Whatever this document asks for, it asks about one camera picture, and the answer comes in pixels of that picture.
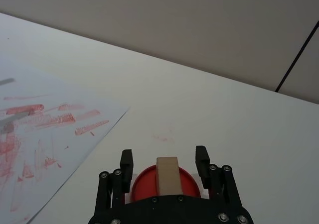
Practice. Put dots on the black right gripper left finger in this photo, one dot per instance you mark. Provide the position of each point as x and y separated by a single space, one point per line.
126 168

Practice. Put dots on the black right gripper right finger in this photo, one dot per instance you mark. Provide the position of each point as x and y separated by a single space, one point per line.
203 166

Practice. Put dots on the wooden stamp block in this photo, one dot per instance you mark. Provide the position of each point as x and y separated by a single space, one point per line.
169 175

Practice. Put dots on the white paper sheet red marks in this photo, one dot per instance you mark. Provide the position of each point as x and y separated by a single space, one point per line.
47 134

